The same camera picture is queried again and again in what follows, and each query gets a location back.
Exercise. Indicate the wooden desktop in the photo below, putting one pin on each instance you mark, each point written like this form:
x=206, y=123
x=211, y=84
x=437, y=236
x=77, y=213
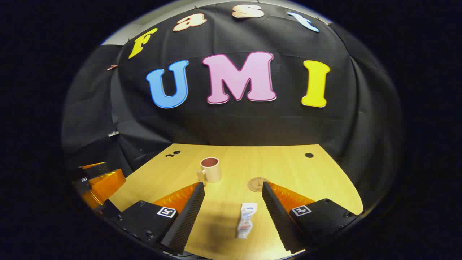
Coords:
x=234, y=169

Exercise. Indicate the black backdrop cloth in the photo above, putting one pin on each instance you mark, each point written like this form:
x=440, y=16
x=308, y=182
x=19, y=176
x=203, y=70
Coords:
x=252, y=126

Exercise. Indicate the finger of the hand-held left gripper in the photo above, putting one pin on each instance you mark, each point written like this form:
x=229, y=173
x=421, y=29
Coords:
x=95, y=169
x=106, y=184

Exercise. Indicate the round brown coaster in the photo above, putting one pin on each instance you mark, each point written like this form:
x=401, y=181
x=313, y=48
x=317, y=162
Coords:
x=254, y=185

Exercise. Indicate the white toothpaste tube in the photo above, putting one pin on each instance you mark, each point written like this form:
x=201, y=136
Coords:
x=247, y=220

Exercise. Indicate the silver cloth clip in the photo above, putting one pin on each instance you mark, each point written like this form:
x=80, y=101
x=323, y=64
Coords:
x=113, y=134

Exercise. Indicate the orange cloth clip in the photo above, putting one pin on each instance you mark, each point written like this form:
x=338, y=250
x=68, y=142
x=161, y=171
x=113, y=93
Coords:
x=112, y=67

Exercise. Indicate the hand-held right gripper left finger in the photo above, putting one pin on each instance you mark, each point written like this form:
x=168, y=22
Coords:
x=187, y=216

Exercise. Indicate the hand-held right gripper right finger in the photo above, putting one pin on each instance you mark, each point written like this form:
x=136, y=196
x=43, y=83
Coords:
x=278, y=216

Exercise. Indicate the beige cup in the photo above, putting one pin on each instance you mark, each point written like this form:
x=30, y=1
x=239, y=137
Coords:
x=213, y=173

